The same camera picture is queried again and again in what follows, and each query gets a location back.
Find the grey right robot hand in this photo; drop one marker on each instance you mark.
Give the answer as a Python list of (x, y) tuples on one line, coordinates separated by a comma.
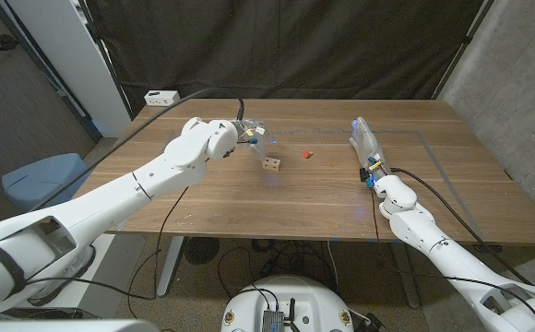
[(369, 147)]

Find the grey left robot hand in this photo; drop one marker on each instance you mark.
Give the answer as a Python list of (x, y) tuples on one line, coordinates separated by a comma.
[(260, 143)]

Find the wooden block with holes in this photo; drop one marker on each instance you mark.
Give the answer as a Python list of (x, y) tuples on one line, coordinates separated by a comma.
[(272, 164)]

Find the wooden screw with red head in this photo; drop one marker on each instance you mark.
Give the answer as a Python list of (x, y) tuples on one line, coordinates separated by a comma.
[(306, 154)]

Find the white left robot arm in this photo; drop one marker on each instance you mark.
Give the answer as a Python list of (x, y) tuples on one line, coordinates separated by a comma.
[(110, 198)]

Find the grey tape outline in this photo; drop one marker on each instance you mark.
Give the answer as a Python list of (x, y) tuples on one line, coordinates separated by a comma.
[(341, 132)]

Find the black backdrop curtain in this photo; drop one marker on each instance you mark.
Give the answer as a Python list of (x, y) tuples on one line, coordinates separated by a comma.
[(272, 46)]

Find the white power strip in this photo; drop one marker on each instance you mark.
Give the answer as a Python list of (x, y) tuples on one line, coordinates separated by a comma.
[(161, 98)]

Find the round black floor fan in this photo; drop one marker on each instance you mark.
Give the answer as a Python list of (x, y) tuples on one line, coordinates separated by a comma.
[(201, 250)]

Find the grey table leg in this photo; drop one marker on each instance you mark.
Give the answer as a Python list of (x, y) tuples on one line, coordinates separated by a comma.
[(406, 276)]

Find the black backdrop stand pole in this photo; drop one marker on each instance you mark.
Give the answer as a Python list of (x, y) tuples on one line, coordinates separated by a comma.
[(467, 39), (111, 69)]

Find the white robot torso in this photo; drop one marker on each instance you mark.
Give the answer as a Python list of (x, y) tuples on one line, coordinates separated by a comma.
[(290, 290)]

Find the white table leg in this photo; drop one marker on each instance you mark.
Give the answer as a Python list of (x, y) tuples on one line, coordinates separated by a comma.
[(170, 267)]

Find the black antenna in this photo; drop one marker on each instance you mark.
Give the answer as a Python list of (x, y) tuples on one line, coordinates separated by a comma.
[(292, 313)]

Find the grey electronics box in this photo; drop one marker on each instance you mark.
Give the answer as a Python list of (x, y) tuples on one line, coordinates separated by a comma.
[(273, 320)]

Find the white cabinet panel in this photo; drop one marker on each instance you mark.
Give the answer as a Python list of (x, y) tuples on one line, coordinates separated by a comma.
[(74, 60)]

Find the blue-grey plastic bin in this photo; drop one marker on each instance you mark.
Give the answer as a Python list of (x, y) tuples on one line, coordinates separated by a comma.
[(41, 180)]

